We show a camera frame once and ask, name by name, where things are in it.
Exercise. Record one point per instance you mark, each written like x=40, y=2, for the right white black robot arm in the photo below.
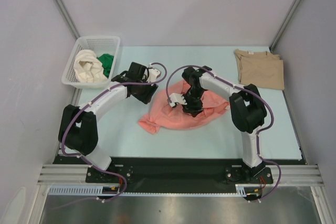
x=248, y=112

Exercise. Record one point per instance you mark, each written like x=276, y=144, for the left aluminium corner post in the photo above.
x=67, y=18

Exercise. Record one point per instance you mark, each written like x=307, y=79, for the green t shirt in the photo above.
x=107, y=61

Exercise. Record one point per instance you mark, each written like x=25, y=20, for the white perforated plastic basket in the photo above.
x=100, y=45

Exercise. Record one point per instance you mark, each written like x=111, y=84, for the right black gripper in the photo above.
x=192, y=107

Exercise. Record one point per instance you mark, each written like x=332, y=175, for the aluminium corner post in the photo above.
x=67, y=18
x=288, y=17

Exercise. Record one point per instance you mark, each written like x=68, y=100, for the pink t shirt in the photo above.
x=162, y=115

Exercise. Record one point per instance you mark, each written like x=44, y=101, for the aluminium frame rail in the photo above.
x=291, y=175

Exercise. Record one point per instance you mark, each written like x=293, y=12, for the white slotted cable duct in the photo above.
x=74, y=190

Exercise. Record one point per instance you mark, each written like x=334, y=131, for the right aluminium corner post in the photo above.
x=288, y=17

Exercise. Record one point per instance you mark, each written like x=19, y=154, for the folded beige t shirt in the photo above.
x=263, y=69

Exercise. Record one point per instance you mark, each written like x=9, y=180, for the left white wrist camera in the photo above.
x=153, y=74

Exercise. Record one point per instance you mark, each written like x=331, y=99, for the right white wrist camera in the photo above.
x=174, y=99

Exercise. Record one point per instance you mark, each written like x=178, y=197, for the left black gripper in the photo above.
x=146, y=97

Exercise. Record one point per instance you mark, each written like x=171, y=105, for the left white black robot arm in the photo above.
x=78, y=133

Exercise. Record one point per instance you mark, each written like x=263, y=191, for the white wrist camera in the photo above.
x=153, y=74
x=174, y=99

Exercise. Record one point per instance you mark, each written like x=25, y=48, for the cream t shirt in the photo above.
x=87, y=67

